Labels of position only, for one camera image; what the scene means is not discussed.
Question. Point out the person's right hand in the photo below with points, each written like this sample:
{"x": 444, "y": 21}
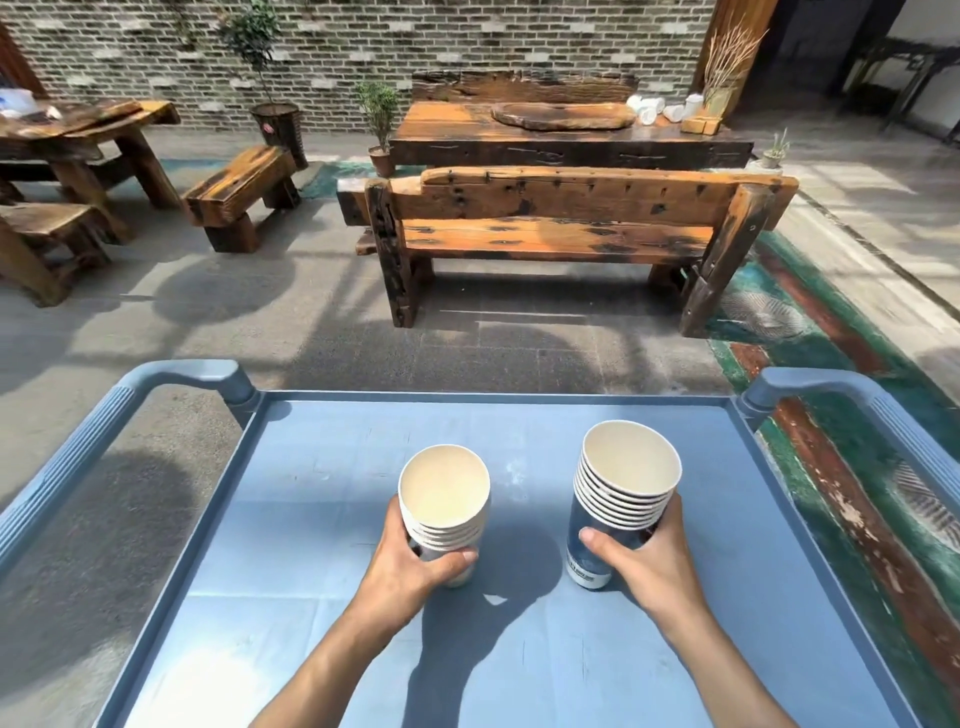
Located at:
{"x": 660, "y": 574}

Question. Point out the person's left hand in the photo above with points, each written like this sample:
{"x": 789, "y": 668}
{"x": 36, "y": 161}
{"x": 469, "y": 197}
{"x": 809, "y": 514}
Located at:
{"x": 394, "y": 574}

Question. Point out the person's left thumb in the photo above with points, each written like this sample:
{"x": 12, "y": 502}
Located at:
{"x": 451, "y": 559}

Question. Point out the person's right thumb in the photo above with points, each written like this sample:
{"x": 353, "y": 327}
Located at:
{"x": 604, "y": 545}

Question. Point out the short stack of paper cups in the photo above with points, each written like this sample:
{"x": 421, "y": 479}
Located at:
{"x": 444, "y": 491}

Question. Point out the tall stack of paper cups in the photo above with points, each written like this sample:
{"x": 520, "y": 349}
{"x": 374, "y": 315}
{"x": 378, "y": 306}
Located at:
{"x": 631, "y": 465}

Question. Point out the person's left forearm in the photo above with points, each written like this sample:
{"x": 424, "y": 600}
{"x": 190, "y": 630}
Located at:
{"x": 330, "y": 667}

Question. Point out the person's right forearm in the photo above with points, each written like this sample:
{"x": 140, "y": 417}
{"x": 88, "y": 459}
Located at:
{"x": 720, "y": 667}

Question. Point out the blue plastic service cart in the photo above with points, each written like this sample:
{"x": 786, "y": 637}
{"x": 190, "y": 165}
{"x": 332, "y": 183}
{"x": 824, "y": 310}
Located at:
{"x": 330, "y": 465}

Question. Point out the green red patterned rug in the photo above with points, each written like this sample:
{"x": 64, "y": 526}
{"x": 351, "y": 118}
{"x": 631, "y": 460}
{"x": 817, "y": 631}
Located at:
{"x": 825, "y": 420}

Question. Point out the rustic wooden bench with backrest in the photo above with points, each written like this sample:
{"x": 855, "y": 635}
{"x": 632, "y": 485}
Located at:
{"x": 562, "y": 196}

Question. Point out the rustic wooden tea table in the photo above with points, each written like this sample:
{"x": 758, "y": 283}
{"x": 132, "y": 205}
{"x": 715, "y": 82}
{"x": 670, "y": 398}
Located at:
{"x": 450, "y": 136}

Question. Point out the tiny potted succulent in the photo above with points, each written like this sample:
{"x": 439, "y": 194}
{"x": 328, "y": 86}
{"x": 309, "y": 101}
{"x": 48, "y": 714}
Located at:
{"x": 775, "y": 154}

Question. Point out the oval wooden tea tray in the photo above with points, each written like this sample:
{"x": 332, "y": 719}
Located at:
{"x": 562, "y": 115}

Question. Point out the short thick wooden stool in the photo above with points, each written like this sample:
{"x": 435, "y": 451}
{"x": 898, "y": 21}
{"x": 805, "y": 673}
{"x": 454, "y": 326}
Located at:
{"x": 236, "y": 184}

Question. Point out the small light wooden box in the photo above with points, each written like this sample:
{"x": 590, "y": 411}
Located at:
{"x": 703, "y": 122}

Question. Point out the group of white tea cups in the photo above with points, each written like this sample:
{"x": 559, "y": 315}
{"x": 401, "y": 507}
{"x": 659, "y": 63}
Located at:
{"x": 646, "y": 112}

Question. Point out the small potted green plant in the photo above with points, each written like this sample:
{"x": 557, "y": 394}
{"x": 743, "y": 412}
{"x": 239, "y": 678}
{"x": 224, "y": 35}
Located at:
{"x": 379, "y": 112}

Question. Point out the tall tree in woven pot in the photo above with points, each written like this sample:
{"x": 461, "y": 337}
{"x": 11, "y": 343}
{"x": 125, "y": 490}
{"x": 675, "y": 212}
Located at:
{"x": 279, "y": 127}

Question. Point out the dark weathered wooden bench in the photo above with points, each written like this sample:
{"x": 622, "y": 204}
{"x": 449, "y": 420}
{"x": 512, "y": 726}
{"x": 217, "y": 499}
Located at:
{"x": 525, "y": 86}

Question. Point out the vase with dried branches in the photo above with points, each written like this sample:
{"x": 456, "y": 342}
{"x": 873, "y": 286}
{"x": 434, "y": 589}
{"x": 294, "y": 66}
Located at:
{"x": 724, "y": 75}

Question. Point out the low dark wooden stool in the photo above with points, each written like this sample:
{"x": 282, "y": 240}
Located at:
{"x": 41, "y": 225}

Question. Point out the brown wooden pillar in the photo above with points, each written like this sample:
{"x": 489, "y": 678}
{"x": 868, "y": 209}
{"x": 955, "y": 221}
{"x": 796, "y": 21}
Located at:
{"x": 739, "y": 22}

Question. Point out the rustic wooden side table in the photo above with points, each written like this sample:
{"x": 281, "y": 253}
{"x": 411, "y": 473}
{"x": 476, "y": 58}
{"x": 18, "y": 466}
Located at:
{"x": 90, "y": 124}

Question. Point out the dark carved wooden table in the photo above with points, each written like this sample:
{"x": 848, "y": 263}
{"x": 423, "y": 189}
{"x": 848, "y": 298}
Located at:
{"x": 911, "y": 56}

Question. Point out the clear plastic bag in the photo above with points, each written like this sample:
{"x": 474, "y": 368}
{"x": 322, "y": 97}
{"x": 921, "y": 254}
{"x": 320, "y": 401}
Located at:
{"x": 19, "y": 101}

